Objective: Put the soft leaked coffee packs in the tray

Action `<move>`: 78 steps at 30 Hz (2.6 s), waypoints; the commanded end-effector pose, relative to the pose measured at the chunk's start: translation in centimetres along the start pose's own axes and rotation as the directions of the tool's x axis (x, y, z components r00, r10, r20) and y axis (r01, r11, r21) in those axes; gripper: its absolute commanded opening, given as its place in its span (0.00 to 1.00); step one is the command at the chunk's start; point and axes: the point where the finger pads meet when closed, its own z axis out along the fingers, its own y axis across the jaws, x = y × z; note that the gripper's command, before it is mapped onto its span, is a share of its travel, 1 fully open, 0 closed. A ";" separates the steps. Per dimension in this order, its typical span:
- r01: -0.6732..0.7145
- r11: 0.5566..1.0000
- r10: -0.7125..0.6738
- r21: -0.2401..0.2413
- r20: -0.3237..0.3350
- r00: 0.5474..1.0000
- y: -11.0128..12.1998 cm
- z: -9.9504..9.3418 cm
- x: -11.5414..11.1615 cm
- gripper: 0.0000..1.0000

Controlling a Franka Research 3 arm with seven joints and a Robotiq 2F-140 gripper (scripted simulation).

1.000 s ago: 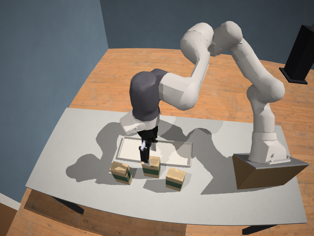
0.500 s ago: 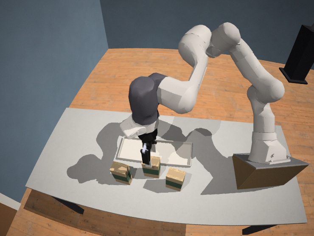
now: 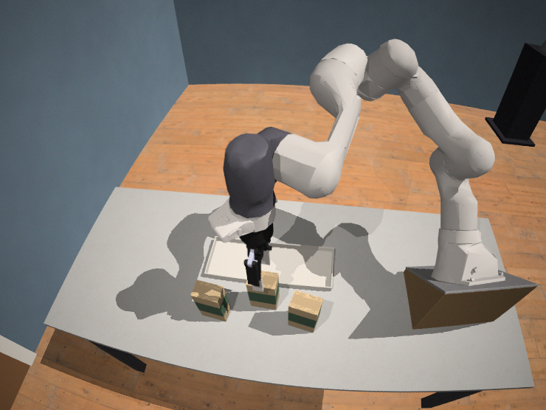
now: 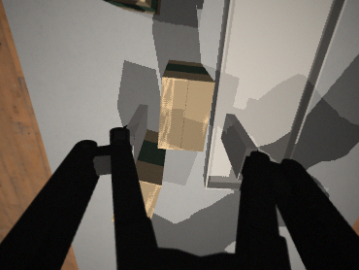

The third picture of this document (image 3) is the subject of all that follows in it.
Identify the tan rectangular pack with dark green band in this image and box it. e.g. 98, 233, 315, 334
191, 280, 231, 322
246, 271, 280, 310
288, 290, 323, 333

